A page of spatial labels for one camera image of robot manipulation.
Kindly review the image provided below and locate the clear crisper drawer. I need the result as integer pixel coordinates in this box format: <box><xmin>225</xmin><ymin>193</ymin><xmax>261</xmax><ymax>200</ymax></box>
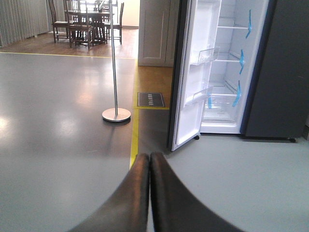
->
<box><xmin>203</xmin><ymin>94</ymin><xmax>237</xmax><ymax>122</ymax></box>

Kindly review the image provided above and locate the clear door bin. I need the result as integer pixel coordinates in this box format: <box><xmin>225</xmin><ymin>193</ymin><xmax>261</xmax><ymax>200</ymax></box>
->
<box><xmin>185</xmin><ymin>87</ymin><xmax>213</xmax><ymax>105</ymax></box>
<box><xmin>190</xmin><ymin>47</ymin><xmax>220</xmax><ymax>65</ymax></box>

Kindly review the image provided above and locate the white panelled cabinet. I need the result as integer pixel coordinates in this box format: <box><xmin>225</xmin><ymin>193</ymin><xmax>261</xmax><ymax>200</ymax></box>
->
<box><xmin>138</xmin><ymin>0</ymin><xmax>180</xmax><ymax>67</ymax></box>

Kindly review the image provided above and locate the silver floor lamp stand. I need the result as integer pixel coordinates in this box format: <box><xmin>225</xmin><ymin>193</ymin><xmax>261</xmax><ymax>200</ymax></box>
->
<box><xmin>102</xmin><ymin>0</ymin><xmax>131</xmax><ymax>123</ymax></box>

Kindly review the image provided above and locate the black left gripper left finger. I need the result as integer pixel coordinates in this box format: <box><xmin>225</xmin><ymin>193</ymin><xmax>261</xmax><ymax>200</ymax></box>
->
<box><xmin>70</xmin><ymin>154</ymin><xmax>150</xmax><ymax>232</ymax></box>

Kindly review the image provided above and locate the open fridge door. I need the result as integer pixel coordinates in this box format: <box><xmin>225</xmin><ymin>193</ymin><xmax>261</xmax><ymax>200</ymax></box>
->
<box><xmin>167</xmin><ymin>0</ymin><xmax>222</xmax><ymax>151</ymax></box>

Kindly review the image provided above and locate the dark floor sign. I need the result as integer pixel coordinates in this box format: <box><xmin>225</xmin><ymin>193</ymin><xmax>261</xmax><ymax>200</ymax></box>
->
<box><xmin>137</xmin><ymin>92</ymin><xmax>165</xmax><ymax>107</ymax></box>

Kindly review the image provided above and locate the wooden dining chair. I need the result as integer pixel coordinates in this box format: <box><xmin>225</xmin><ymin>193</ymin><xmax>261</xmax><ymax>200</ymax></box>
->
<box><xmin>48</xmin><ymin>0</ymin><xmax>73</xmax><ymax>43</ymax></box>
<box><xmin>105</xmin><ymin>2</ymin><xmax>124</xmax><ymax>44</ymax></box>
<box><xmin>65</xmin><ymin>0</ymin><xmax>94</xmax><ymax>48</ymax></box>

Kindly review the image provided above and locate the wooden dining table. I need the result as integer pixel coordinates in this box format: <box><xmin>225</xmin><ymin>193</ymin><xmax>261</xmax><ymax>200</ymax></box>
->
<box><xmin>65</xmin><ymin>10</ymin><xmax>110</xmax><ymax>48</ymax></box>

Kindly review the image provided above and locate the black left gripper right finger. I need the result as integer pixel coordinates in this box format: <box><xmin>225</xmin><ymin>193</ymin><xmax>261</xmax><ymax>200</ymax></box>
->
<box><xmin>150</xmin><ymin>152</ymin><xmax>241</xmax><ymax>232</ymax></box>

